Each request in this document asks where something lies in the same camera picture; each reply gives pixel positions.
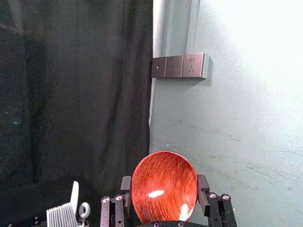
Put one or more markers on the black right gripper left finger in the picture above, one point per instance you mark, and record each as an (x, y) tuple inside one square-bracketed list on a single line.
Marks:
[(118, 210)]

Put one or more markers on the red wooden spoon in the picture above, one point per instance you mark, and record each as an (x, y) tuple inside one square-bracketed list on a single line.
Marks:
[(163, 186)]

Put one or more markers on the white ribbed plastic part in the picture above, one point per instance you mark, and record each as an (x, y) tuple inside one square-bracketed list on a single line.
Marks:
[(62, 214)]

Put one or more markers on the dark wall socket panel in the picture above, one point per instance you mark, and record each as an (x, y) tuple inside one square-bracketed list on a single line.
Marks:
[(180, 66)]

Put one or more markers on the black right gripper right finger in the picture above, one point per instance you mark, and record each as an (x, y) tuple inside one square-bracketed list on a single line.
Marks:
[(219, 211)]

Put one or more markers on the black curtain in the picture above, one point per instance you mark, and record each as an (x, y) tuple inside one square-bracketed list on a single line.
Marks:
[(75, 94)]

